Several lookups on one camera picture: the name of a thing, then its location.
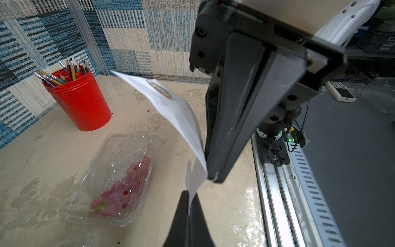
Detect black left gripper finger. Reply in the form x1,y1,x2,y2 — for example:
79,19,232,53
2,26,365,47
163,190,215,247

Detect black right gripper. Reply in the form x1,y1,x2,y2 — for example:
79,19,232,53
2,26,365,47
189,1,347,183

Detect clear box of red grapes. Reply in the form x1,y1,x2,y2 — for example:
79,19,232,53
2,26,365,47
64,134,160,227

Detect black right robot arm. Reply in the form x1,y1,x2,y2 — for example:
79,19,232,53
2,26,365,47
189,1,379,183

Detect white remote control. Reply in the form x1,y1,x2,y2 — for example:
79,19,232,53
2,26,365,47
325,81,356,103

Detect clear plastic box on floor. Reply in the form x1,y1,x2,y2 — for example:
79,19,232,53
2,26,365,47
361,77,395,114

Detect red pencil cup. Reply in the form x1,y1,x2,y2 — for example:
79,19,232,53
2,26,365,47
43,72,112,131

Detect pencils in red cup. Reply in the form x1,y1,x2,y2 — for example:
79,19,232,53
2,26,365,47
34,57,91,88

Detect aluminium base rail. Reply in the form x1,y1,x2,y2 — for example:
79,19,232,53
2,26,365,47
251,135,346,247

